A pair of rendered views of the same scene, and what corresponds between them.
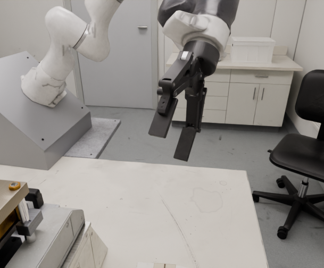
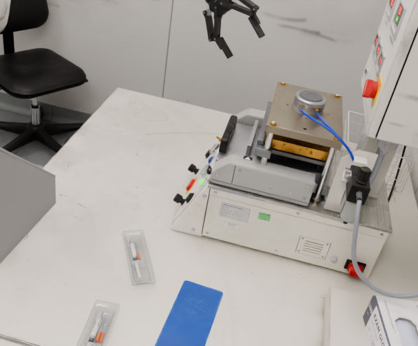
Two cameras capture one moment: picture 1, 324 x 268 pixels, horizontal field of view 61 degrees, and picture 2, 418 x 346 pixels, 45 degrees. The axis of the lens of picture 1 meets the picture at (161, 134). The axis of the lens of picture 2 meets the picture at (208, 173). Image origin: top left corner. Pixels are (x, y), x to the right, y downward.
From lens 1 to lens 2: 1.63 m
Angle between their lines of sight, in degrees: 77
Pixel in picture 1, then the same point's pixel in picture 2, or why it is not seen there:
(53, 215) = (254, 112)
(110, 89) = not seen: outside the picture
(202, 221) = (178, 122)
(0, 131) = (18, 189)
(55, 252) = not seen: hidden behind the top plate
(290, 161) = (39, 84)
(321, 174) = (69, 80)
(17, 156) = (30, 215)
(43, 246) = not seen: hidden behind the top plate
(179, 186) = (128, 122)
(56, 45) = not seen: outside the picture
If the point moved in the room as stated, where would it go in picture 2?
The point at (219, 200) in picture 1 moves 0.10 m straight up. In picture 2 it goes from (154, 109) to (157, 85)
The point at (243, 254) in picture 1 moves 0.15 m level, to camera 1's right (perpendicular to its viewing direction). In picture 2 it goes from (211, 116) to (213, 99)
